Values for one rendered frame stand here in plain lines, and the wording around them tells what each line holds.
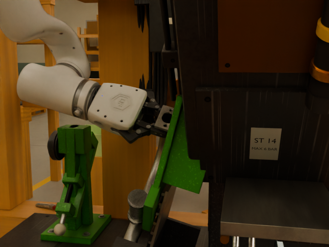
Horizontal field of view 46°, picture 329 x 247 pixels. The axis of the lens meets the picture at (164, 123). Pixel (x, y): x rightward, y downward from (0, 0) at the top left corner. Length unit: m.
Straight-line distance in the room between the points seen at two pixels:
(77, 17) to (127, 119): 11.08
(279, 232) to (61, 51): 0.60
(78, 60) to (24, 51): 11.70
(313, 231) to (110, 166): 0.71
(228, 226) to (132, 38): 0.67
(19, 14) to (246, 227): 0.53
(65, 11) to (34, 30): 11.21
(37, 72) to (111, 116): 0.18
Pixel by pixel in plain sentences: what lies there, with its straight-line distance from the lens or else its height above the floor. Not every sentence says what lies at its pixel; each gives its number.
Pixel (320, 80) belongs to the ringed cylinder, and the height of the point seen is 1.31.
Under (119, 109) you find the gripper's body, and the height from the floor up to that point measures 1.24.
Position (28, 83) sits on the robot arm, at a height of 1.29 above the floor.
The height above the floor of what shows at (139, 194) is 1.09.
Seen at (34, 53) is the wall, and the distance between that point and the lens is 12.41.
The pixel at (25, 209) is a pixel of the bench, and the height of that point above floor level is 0.88.
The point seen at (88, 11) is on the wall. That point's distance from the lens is 11.70.
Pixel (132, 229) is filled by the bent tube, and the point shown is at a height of 1.00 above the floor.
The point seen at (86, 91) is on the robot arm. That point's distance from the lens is 0.80.
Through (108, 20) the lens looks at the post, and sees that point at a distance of 1.09.
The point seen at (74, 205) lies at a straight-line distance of 0.99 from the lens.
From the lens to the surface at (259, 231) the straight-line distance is 0.52.
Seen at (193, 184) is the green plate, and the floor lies 1.12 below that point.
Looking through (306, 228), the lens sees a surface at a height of 1.13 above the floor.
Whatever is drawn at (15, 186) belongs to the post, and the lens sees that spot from 1.31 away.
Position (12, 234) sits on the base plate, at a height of 0.90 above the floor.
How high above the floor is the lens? 1.33
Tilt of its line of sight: 9 degrees down
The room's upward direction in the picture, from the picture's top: straight up
